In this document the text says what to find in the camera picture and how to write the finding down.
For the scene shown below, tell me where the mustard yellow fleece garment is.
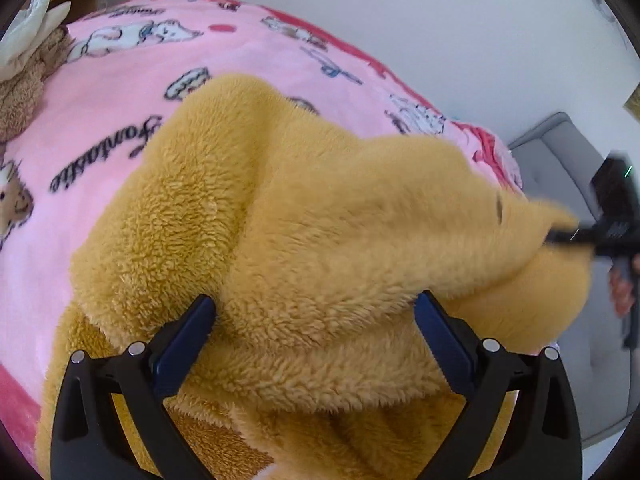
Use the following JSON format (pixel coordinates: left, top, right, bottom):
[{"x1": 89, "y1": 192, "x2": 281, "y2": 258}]
[{"x1": 35, "y1": 75, "x2": 591, "y2": 479}]

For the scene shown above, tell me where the person's right hand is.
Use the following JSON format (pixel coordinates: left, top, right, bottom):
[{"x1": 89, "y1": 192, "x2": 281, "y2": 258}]
[{"x1": 608, "y1": 266, "x2": 636, "y2": 318}]

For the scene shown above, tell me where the grey upholstered headboard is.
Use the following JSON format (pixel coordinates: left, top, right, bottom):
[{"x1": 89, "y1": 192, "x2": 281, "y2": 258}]
[{"x1": 506, "y1": 112, "x2": 640, "y2": 446}]

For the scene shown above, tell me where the brown teddy bear plush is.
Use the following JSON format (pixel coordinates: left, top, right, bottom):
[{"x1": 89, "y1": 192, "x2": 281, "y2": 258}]
[{"x1": 1, "y1": 25, "x2": 72, "y2": 144}]

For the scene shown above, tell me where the pink cartoon print blanket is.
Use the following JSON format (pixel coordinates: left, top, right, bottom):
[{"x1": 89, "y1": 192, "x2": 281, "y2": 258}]
[{"x1": 1, "y1": 0, "x2": 522, "y2": 458}]

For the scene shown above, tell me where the white plush toy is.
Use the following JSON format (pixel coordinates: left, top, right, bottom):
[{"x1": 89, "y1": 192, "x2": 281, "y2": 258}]
[{"x1": 0, "y1": 0, "x2": 70, "y2": 82}]

